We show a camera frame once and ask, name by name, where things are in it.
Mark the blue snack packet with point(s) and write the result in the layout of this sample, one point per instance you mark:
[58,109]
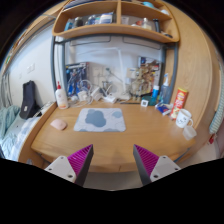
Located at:
[164,109]

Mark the small white cube clock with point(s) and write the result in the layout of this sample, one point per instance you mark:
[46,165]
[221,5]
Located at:
[144,103]

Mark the white mug with face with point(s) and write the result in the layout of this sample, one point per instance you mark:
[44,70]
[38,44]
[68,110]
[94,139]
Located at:
[184,118]

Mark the clear plastic cup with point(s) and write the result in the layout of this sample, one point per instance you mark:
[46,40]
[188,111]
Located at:
[189,132]

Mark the blue spray bottle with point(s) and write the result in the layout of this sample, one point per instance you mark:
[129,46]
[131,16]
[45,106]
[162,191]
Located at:
[165,90]

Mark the grey blue mouse pad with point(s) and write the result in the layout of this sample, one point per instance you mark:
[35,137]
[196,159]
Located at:
[100,120]

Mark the white power strip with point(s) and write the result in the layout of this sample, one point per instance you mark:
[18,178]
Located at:
[110,99]

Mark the white lotion bottle red cap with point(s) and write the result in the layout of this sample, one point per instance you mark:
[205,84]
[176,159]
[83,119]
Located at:
[61,97]

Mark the red chips can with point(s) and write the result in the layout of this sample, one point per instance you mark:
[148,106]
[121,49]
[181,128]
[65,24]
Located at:
[178,103]

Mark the colourful poster box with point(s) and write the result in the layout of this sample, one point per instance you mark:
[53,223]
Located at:
[148,75]

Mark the pink computer mouse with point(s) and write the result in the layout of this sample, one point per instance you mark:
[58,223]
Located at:
[58,124]

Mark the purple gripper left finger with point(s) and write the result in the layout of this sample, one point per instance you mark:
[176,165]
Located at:
[73,168]

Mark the blue robot model box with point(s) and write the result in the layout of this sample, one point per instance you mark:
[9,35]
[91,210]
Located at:
[76,73]

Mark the blue capped bottle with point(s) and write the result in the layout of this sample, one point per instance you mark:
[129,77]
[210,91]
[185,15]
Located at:
[154,96]

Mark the wooden wall shelf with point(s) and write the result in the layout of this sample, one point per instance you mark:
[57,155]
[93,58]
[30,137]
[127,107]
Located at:
[150,19]

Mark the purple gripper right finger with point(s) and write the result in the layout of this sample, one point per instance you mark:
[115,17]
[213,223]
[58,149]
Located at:
[152,167]

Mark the teal bed blanket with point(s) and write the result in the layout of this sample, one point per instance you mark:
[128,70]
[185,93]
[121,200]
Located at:
[7,117]

